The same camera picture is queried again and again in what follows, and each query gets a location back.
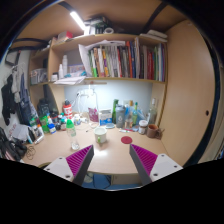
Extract green tall bottle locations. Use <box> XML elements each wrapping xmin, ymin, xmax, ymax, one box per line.
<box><xmin>112</xmin><ymin>99</ymin><xmax>119</xmax><ymax>124</ymax></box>

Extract wooden shelf unit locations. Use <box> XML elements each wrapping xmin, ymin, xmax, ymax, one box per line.
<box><xmin>29</xmin><ymin>34</ymin><xmax>167</xmax><ymax>111</ymax></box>

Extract clear bottle with green cap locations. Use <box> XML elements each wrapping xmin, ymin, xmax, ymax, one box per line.
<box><xmin>66</xmin><ymin>119</ymin><xmax>79</xmax><ymax>150</ymax></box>

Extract brown ceramic mug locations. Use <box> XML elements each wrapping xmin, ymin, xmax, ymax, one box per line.
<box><xmin>147</xmin><ymin>124</ymin><xmax>161</xmax><ymax>139</ymax></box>

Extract jar with red lid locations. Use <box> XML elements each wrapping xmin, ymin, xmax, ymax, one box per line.
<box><xmin>138</xmin><ymin>120</ymin><xmax>148</xmax><ymax>135</ymax></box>

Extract white lotion bottle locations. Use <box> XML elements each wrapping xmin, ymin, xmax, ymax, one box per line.
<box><xmin>62</xmin><ymin>55</ymin><xmax>68</xmax><ymax>76</ymax></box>

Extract white mug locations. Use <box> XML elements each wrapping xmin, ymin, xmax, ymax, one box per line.
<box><xmin>94</xmin><ymin>127</ymin><xmax>107</xmax><ymax>144</ymax></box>

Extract ceiling light tube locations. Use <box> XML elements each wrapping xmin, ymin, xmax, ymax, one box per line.
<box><xmin>70</xmin><ymin>11</ymin><xmax>85</xmax><ymax>31</ymax></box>

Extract round red coaster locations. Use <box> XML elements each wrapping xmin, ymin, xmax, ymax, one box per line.
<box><xmin>121</xmin><ymin>136</ymin><xmax>132</xmax><ymax>144</ymax></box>

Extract small blue capped bottle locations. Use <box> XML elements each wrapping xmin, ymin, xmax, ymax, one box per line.
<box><xmin>48</xmin><ymin>123</ymin><xmax>56</xmax><ymax>134</ymax></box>

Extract pink snack bag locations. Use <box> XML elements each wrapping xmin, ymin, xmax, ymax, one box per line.
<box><xmin>88</xmin><ymin>108</ymin><xmax>99</xmax><ymax>122</ymax></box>

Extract clear glass bottle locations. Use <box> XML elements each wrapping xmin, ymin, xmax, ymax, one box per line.
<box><xmin>148</xmin><ymin>98</ymin><xmax>157</xmax><ymax>124</ymax></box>

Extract blue white tissue box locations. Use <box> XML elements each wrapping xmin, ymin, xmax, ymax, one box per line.
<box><xmin>99</xmin><ymin>109</ymin><xmax>112</xmax><ymax>126</ymax></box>

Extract grey shaker bottle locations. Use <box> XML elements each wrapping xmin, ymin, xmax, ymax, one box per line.
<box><xmin>115</xmin><ymin>104</ymin><xmax>125</xmax><ymax>128</ymax></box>

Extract hanging dark clothes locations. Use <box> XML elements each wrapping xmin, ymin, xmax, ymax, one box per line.
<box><xmin>1</xmin><ymin>67</ymin><xmax>37</xmax><ymax>125</ymax></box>

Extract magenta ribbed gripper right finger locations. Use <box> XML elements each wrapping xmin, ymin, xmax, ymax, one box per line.
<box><xmin>129</xmin><ymin>144</ymin><xmax>182</xmax><ymax>186</ymax></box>

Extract red white bottle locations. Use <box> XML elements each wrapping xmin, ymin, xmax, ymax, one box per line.
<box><xmin>63</xmin><ymin>100</ymin><xmax>72</xmax><ymax>119</ymax></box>

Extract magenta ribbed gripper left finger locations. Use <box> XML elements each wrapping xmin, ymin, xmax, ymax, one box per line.
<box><xmin>45</xmin><ymin>145</ymin><xmax>94</xmax><ymax>186</ymax></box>

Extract row of books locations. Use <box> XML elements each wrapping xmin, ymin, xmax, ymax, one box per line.
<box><xmin>79</xmin><ymin>37</ymin><xmax>166</xmax><ymax>82</ymax></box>

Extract white paper stack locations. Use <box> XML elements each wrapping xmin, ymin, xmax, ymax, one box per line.
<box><xmin>54</xmin><ymin>76</ymin><xmax>85</xmax><ymax>85</ymax></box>

